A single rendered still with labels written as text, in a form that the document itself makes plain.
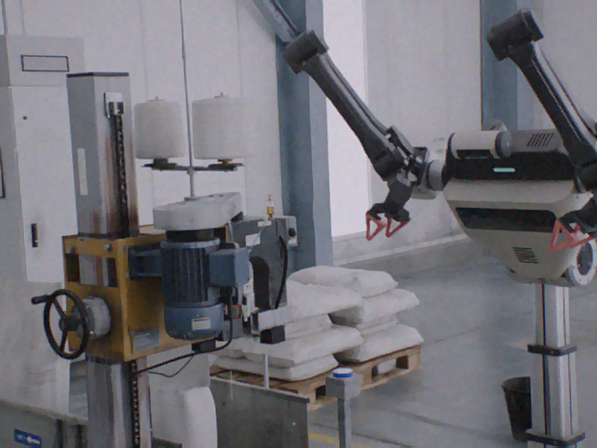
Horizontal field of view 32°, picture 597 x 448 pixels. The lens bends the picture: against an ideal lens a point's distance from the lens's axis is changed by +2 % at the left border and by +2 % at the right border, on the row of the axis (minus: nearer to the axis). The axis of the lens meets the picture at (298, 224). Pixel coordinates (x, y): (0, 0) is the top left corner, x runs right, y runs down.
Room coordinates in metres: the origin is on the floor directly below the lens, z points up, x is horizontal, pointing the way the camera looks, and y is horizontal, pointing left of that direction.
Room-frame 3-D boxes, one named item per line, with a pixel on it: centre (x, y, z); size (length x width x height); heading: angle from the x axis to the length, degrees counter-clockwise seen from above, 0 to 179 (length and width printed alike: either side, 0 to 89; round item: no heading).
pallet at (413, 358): (6.20, -0.04, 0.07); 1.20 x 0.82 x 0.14; 140
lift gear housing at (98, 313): (2.63, 0.54, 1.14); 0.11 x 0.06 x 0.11; 48
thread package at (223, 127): (2.71, 0.18, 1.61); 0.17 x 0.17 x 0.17
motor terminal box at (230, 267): (2.57, 0.18, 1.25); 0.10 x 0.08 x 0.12; 163
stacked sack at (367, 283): (6.46, -0.25, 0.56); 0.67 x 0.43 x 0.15; 48
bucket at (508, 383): (5.01, -1.12, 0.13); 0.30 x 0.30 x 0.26
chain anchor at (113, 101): (2.66, 0.45, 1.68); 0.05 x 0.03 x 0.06; 138
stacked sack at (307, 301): (5.84, -0.01, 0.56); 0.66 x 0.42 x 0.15; 138
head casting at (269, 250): (3.06, 0.23, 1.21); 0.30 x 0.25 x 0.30; 48
